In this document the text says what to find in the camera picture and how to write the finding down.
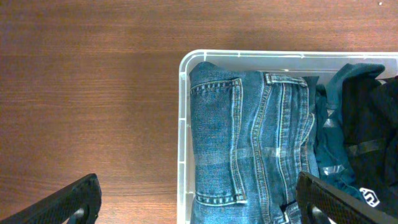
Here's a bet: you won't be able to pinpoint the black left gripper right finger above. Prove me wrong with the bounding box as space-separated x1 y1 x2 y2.
296 172 397 224

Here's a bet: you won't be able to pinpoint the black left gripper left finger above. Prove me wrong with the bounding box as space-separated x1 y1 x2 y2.
1 174 101 224

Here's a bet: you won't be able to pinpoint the blue cloth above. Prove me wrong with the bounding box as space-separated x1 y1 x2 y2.
315 63 385 201

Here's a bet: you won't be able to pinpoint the dark blue jeans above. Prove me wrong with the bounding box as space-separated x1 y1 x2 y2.
189 62 318 223

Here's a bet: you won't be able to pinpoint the large black cloth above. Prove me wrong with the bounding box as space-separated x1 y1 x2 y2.
342 77 397 217

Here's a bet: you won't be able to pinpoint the clear plastic storage bin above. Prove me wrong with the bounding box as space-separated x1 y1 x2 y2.
177 49 397 224

